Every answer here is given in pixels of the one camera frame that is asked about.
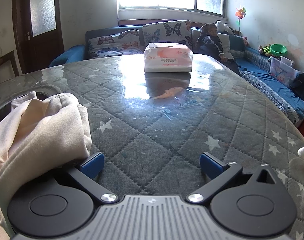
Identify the green plush toy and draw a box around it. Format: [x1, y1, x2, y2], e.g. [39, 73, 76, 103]
[258, 44, 272, 57]

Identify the beige cloth garment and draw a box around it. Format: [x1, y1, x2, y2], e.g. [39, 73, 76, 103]
[0, 91, 92, 240]

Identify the dark wooden glass door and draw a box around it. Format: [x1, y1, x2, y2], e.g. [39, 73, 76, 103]
[12, 0, 65, 74]

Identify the long butterfly print pillow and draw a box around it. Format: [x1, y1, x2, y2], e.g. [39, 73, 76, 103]
[88, 29, 142, 59]

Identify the white pink tissue pack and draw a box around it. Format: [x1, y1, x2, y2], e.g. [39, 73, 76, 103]
[143, 42, 194, 73]

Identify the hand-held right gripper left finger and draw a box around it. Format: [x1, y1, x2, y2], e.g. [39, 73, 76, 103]
[65, 152, 119, 207]

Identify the dark wooden desk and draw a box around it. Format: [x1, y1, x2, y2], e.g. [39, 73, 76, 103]
[0, 51, 20, 85]

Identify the round black induction cooktop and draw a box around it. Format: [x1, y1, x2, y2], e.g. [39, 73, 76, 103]
[0, 85, 65, 123]

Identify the colourful pinwheel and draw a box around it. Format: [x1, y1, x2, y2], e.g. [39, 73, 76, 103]
[235, 6, 246, 37]

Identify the black bag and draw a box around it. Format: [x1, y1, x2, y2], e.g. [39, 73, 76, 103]
[290, 72, 304, 103]

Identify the small clear plastic box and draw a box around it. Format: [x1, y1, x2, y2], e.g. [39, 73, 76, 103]
[280, 56, 295, 68]

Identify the green plastic bowl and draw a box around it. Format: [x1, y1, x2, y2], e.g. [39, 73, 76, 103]
[269, 44, 288, 58]

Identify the orange paper scrap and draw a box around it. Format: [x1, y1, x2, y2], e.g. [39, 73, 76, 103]
[153, 87, 185, 100]

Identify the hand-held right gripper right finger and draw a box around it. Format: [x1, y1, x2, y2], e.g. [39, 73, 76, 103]
[187, 152, 282, 205]

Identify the clear storage box cartoon print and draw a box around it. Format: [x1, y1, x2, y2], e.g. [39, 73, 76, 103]
[268, 56, 302, 88]

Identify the square butterfly print pillow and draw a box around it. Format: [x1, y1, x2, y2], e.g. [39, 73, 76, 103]
[142, 20, 192, 53]

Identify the blue sofa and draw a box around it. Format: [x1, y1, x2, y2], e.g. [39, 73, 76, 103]
[48, 25, 304, 128]

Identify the white plush toy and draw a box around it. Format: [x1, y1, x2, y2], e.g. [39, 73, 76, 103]
[216, 20, 236, 34]

